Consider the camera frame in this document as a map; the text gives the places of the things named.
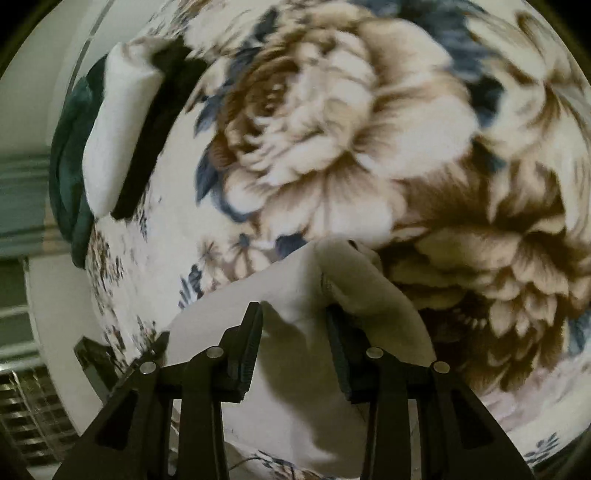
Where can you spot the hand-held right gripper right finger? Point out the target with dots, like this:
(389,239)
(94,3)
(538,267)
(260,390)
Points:
(340,355)

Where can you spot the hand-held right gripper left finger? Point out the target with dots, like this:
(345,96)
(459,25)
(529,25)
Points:
(249,355)

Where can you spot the white small garment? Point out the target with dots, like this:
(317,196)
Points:
(295,406)

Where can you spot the small black device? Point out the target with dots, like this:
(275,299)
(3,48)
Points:
(94,364)

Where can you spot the floral printed blanket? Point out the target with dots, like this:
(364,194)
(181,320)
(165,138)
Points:
(351,152)

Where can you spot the folded black cloth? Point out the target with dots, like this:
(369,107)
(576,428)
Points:
(154,134)

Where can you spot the folded white cloth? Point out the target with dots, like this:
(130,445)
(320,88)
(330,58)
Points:
(121,138)

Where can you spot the dark green cloth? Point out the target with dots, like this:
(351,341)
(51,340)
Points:
(71,175)

